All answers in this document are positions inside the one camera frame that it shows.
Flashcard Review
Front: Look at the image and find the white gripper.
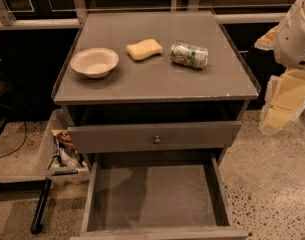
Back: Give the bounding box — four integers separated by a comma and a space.
254, 0, 305, 135

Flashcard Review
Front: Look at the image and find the green white 7up can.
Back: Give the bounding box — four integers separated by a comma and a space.
170, 43, 209, 69

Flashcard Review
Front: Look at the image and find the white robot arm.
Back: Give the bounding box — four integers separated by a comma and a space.
254, 0, 305, 135

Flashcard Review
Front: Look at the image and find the grey wooden drawer cabinet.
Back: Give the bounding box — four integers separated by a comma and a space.
51, 11, 262, 167

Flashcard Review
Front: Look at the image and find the grey open middle drawer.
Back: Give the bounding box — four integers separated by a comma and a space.
70, 151, 247, 240

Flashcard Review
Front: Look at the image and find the grey top drawer with knob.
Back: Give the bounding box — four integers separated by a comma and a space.
68, 121, 241, 153

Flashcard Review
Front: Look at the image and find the yellow sponge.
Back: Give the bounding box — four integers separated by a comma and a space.
126, 39, 163, 61

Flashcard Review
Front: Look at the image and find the white paper bowl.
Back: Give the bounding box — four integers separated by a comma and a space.
70, 48, 119, 79

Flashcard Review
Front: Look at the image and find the white metal railing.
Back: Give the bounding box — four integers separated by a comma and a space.
0, 0, 296, 29

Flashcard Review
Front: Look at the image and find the clear plastic bin with snacks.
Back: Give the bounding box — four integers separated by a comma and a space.
34, 109, 90, 185

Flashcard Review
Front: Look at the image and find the black metal leg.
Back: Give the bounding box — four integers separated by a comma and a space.
30, 178, 52, 234

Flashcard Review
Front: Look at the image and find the black cable on floor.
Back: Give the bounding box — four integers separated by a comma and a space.
0, 120, 28, 161

